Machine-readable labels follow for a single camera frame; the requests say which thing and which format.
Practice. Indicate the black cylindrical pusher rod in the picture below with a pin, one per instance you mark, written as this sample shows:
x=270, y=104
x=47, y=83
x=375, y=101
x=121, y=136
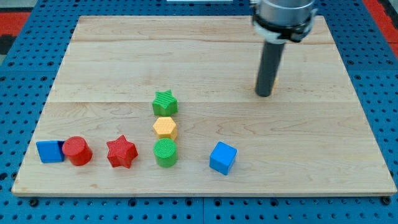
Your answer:
x=268, y=68

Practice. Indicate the yellow hexagon block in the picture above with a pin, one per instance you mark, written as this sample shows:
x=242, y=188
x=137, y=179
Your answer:
x=165, y=127

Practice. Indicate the blue cube block right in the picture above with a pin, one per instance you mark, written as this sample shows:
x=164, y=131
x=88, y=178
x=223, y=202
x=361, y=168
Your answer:
x=222, y=158

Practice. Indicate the green star block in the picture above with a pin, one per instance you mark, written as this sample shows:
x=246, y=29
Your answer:
x=164, y=104

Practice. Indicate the wooden board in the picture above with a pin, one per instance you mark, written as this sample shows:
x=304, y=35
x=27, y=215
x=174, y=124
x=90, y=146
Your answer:
x=310, y=138

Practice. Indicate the blue cube block left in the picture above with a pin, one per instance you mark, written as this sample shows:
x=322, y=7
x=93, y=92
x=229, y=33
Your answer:
x=50, y=151

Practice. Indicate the red cylinder block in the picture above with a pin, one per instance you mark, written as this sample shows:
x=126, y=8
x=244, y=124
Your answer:
x=77, y=150

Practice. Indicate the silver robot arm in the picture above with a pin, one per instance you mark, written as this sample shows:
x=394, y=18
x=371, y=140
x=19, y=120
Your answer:
x=279, y=21

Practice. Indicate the blue cube block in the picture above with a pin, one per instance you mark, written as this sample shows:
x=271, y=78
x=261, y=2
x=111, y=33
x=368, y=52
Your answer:
x=50, y=151
x=222, y=158

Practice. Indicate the green cylinder block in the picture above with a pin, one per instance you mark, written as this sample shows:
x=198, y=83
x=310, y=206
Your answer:
x=165, y=151

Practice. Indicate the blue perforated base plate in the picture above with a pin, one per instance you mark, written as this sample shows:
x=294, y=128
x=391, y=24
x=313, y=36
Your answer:
x=30, y=67

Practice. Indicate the red star block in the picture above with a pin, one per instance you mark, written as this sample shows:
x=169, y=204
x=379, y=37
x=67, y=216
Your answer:
x=121, y=152

